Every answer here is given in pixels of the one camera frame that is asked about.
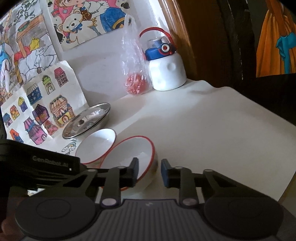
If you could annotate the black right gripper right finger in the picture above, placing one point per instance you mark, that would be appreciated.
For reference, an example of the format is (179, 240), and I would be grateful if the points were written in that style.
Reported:
(181, 178)

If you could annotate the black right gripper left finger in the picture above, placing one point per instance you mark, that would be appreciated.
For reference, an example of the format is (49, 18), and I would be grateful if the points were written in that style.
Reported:
(117, 178)

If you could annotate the white bowl red rim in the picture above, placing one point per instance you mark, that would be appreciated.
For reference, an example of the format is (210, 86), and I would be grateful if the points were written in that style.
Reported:
(122, 154)
(93, 149)

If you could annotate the person's left hand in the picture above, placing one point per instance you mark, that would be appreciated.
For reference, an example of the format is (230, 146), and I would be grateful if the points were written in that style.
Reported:
(10, 231)

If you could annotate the colourful houses drawing paper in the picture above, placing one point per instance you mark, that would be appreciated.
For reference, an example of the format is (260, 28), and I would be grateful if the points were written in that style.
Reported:
(38, 112)

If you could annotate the clear plastic bag red item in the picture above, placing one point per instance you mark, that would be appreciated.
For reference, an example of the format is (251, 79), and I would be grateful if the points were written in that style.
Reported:
(134, 69)

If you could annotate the white blue water bottle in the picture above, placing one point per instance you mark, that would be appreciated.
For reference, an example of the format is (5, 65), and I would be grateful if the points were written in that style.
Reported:
(164, 63)

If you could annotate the large crayon drawing poster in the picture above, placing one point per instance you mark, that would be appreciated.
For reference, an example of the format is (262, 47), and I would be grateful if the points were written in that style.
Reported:
(26, 47)

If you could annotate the wooden framed painting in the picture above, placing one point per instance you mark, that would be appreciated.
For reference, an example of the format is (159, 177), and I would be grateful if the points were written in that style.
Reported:
(217, 42)

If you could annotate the girl with teddy drawing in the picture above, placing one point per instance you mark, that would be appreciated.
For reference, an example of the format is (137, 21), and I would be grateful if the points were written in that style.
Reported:
(76, 22)

